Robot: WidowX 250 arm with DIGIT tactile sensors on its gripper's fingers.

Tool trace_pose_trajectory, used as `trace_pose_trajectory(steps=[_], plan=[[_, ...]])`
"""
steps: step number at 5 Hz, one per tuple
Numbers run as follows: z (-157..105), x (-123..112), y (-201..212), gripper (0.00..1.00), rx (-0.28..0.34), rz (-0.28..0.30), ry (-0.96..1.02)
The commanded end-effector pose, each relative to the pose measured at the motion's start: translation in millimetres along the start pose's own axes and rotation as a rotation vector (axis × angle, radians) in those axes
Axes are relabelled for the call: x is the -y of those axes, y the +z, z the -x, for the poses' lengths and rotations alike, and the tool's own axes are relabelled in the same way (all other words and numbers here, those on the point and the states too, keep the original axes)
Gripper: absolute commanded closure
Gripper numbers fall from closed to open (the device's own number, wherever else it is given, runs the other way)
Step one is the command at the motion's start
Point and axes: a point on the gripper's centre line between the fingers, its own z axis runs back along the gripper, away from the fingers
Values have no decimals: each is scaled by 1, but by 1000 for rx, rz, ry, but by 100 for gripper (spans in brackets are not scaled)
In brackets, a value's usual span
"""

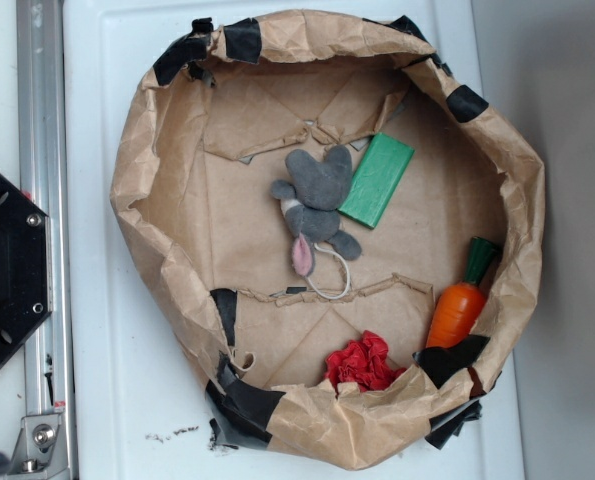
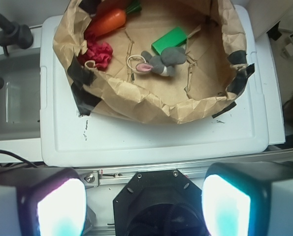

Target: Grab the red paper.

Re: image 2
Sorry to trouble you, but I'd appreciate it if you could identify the white plastic bin lid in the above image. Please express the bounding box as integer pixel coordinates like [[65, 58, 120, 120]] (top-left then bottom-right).
[[39, 4, 270, 168]]

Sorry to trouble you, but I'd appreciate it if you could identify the black octagonal mount plate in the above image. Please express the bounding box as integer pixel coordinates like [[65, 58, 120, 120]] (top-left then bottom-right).
[[113, 170, 209, 236]]

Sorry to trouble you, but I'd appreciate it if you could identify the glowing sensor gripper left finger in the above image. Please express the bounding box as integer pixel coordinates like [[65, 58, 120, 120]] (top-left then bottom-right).
[[0, 168, 87, 236]]

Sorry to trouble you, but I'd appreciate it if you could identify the black cable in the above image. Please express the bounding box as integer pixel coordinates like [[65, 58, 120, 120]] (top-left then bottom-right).
[[0, 148, 38, 168]]

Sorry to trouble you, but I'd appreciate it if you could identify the green rectangular block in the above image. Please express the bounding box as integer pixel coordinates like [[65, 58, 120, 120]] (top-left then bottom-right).
[[151, 27, 187, 55]]

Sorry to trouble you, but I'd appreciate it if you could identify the brown paper bag tray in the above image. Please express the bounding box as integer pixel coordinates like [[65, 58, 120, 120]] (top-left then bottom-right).
[[53, 0, 255, 124]]

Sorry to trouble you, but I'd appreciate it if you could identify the grey plush mouse toy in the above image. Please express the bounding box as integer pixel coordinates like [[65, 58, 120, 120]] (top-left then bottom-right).
[[135, 47, 187, 77]]

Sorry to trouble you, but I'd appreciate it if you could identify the orange toy carrot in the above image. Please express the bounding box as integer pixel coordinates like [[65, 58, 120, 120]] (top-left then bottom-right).
[[84, 0, 142, 38]]

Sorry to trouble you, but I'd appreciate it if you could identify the red crumpled paper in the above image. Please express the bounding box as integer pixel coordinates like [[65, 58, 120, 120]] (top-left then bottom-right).
[[78, 33, 113, 70]]

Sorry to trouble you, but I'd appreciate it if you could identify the clear plastic storage bin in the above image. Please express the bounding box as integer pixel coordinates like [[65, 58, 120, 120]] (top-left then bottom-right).
[[0, 48, 40, 141]]

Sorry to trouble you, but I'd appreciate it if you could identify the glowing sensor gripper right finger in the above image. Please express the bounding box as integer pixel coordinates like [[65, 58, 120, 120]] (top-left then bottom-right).
[[202, 161, 293, 236]]

